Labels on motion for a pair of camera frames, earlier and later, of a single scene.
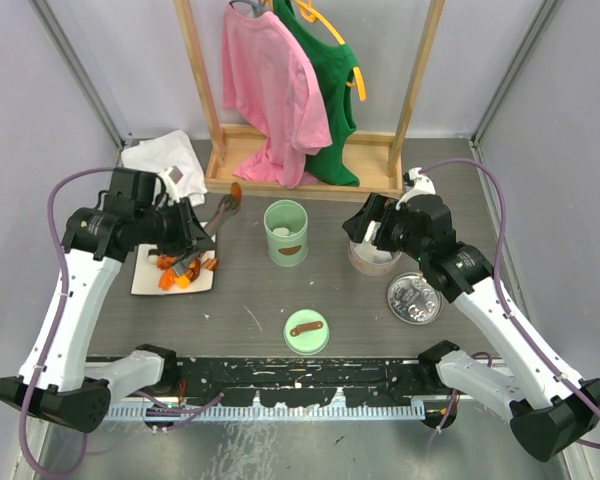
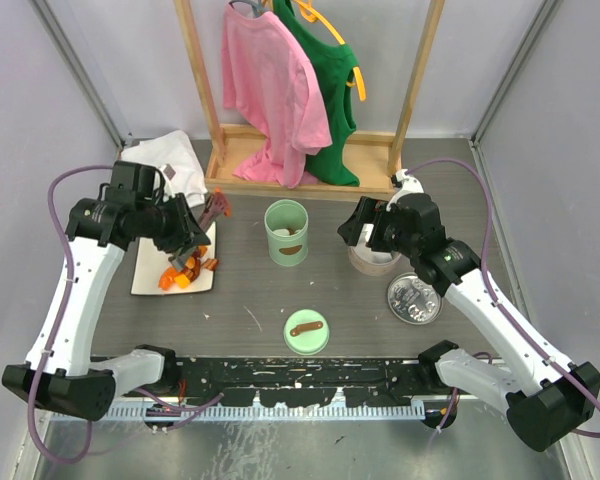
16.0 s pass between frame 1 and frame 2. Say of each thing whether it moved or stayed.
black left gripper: stayed
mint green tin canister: stayed
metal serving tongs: moved
